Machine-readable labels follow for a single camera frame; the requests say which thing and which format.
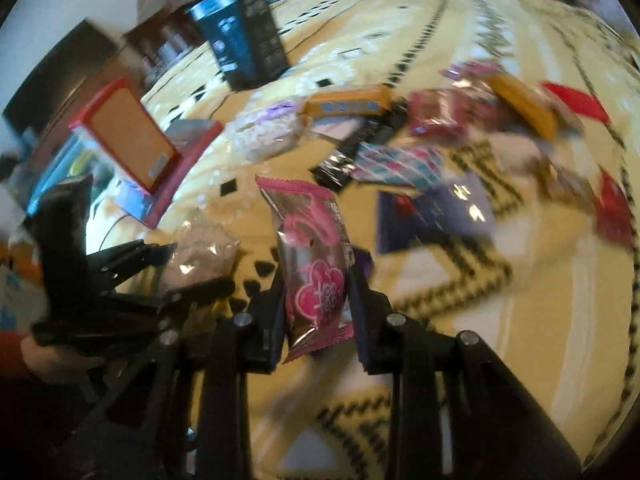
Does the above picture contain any pink candy packet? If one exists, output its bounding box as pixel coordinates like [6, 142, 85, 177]
[256, 176, 355, 362]

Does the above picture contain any black snack bar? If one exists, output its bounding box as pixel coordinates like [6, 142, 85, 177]
[310, 99, 409, 193]

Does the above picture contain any clear bag grain snack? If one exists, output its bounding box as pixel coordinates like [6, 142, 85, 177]
[160, 209, 240, 292]

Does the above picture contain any black television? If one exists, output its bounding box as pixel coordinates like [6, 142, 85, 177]
[2, 20, 118, 136]

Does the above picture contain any thin red snack bar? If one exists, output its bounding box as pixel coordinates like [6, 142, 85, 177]
[541, 81, 611, 126]

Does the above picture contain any red snack packet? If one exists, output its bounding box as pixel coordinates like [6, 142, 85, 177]
[596, 167, 634, 250]

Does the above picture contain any silver gold foil snack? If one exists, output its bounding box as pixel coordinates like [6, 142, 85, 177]
[534, 157, 596, 214]

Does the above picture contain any navy blue snack packet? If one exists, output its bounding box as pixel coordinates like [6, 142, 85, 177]
[376, 172, 496, 254]

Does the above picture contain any tall black product box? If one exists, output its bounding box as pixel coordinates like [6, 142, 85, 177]
[189, 0, 290, 91]

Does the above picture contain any rice cake clear bag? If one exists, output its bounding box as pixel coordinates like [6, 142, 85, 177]
[229, 99, 308, 164]

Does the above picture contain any yellow patterned bed blanket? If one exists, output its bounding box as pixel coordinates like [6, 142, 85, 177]
[87, 0, 639, 479]

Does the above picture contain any teal pink patterned packet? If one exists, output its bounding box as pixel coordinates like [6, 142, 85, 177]
[352, 143, 442, 190]

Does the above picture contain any person left hand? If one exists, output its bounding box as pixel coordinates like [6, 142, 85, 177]
[21, 335, 104, 384]

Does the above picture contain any red clear wrapped snack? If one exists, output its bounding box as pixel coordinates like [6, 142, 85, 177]
[408, 88, 498, 138]

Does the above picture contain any orange red box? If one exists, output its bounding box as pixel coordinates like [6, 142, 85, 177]
[68, 77, 180, 194]

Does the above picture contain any long orange snack bar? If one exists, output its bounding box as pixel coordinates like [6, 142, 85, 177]
[300, 84, 393, 118]

